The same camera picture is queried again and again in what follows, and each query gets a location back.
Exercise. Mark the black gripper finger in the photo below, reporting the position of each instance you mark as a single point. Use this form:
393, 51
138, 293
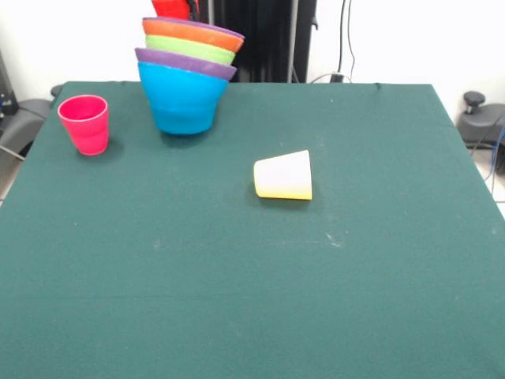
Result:
193, 10

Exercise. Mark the red plastic cup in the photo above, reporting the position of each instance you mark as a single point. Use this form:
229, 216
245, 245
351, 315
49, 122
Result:
171, 8

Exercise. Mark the orange plastic bowl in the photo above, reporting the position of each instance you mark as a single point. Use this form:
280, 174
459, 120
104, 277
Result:
189, 33

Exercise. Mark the purple plastic bowl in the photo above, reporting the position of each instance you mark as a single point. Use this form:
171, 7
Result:
213, 27
185, 63

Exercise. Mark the green plastic bowl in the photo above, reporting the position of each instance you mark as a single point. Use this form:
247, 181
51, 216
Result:
185, 47

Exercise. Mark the large blue plastic bowl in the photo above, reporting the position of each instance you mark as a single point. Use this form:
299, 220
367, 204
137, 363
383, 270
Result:
181, 88

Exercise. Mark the yellow plastic cup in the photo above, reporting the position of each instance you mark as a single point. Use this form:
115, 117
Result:
282, 175

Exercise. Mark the small teal plastic bowl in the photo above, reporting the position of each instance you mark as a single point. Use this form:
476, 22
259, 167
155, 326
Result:
183, 122

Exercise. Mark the pink plastic cup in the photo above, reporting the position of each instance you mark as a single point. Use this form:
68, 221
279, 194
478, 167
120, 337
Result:
84, 126

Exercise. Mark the grey equipment base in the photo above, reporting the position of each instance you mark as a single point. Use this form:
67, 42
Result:
23, 118

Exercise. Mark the dark green tablecloth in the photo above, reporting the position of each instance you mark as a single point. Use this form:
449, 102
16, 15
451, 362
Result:
276, 256

